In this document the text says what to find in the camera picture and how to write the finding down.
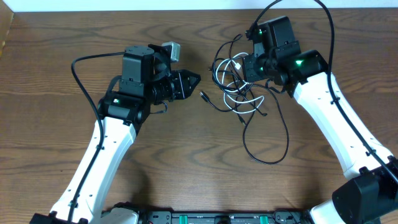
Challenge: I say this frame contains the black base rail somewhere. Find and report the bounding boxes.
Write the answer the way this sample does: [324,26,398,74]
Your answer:
[102,202,315,224]

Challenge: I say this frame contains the black usb cable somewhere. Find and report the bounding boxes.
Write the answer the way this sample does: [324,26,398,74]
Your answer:
[199,33,268,118]
[238,83,290,166]

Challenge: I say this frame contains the left camera black cable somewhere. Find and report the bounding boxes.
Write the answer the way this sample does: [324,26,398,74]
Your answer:
[67,51,127,224]

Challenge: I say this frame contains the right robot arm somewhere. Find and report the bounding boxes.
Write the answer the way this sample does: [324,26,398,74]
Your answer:
[243,16,397,223]

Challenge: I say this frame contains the white usb cable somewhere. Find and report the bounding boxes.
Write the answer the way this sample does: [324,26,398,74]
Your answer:
[215,52,265,114]

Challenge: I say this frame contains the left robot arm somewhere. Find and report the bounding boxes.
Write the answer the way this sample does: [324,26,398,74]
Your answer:
[31,42,201,224]

